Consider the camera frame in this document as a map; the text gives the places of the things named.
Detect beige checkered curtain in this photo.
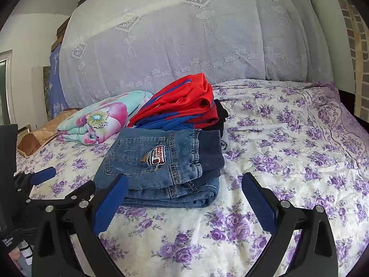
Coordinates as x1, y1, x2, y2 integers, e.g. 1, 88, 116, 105
331, 0, 369, 119

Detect red garment with blue stripes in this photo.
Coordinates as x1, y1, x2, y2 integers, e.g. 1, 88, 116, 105
127, 73, 215, 128

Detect white framed glass door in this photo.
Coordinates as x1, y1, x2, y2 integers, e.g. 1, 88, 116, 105
0, 50, 13, 124

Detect brown patterned pillow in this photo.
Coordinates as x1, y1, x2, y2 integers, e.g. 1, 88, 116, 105
17, 108, 83, 159

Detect person's left forearm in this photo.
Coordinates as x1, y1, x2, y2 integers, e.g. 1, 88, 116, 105
9, 242, 33, 272

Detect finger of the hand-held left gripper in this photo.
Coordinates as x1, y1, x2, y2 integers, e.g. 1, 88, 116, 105
14, 166, 57, 192
29, 180, 96, 212

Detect folded turquoise floral blanket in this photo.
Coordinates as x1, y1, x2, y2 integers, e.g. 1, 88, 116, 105
57, 90, 153, 145

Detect brown wooden headboard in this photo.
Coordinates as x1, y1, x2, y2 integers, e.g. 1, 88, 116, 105
52, 20, 71, 52

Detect blue denim pants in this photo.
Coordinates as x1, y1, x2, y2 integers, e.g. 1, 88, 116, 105
94, 128, 225, 208

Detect purple floral bedspread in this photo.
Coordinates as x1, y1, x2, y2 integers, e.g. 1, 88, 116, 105
16, 79, 369, 277

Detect wall painting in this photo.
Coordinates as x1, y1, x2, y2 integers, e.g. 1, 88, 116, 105
43, 66, 53, 120

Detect blue patterned cloth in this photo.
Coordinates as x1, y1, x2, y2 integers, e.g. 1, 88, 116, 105
49, 49, 70, 119

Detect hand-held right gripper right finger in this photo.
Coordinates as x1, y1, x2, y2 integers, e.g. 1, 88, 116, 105
241, 172, 338, 277

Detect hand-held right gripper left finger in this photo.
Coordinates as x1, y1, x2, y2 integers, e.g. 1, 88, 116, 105
32, 174, 129, 277

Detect blue and red garment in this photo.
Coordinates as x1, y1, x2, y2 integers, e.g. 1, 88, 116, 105
133, 104, 220, 132

